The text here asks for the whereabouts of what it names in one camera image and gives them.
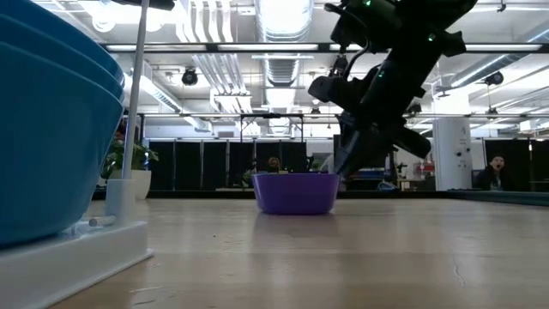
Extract white round pillar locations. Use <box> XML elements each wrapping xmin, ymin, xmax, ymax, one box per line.
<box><xmin>431</xmin><ymin>116</ymin><xmax>473</xmax><ymax>192</ymax></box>

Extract silver ceiling duct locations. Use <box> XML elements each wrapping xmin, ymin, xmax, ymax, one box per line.
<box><xmin>255</xmin><ymin>0</ymin><xmax>314</xmax><ymax>138</ymax></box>

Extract white wire rack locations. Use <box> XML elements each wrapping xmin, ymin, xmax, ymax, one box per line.
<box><xmin>0</xmin><ymin>0</ymin><xmax>155</xmax><ymax>309</ymax></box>

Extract person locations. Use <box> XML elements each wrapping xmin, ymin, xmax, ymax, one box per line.
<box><xmin>474</xmin><ymin>154</ymin><xmax>516</xmax><ymax>192</ymax></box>

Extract black ceiling spotlight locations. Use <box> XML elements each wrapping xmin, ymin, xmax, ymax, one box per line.
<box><xmin>484</xmin><ymin>70</ymin><xmax>505</xmax><ymax>87</ymax></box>
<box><xmin>180</xmin><ymin>67</ymin><xmax>200</xmax><ymax>87</ymax></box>

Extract purple plastic mini bowl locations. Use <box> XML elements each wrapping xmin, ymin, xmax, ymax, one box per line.
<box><xmin>251</xmin><ymin>172</ymin><xmax>341</xmax><ymax>216</ymax></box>

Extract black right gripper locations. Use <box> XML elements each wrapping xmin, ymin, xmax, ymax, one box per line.
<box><xmin>335</xmin><ymin>98</ymin><xmax>432</xmax><ymax>177</ymax></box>

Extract black aluminium table frame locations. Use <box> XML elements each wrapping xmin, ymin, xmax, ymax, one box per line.
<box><xmin>92</xmin><ymin>188</ymin><xmax>549</xmax><ymax>208</ymax></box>

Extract black room divider panels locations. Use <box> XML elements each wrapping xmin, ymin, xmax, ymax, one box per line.
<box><xmin>148</xmin><ymin>140</ymin><xmax>308</xmax><ymax>192</ymax></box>
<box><xmin>483</xmin><ymin>137</ymin><xmax>549</xmax><ymax>192</ymax></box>

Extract green plant in white pot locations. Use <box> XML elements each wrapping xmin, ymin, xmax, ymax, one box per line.
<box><xmin>100</xmin><ymin>139</ymin><xmax>160</xmax><ymax>201</ymax></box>

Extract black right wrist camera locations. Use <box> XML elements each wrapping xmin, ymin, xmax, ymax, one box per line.
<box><xmin>307</xmin><ymin>75</ymin><xmax>357</xmax><ymax>112</ymax></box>

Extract blue plastic mini bowl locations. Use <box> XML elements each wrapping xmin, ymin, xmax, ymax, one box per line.
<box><xmin>0</xmin><ymin>41</ymin><xmax>125</xmax><ymax>249</ymax></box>
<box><xmin>0</xmin><ymin>14</ymin><xmax>126</xmax><ymax>112</ymax></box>
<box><xmin>0</xmin><ymin>0</ymin><xmax>125</xmax><ymax>94</ymax></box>

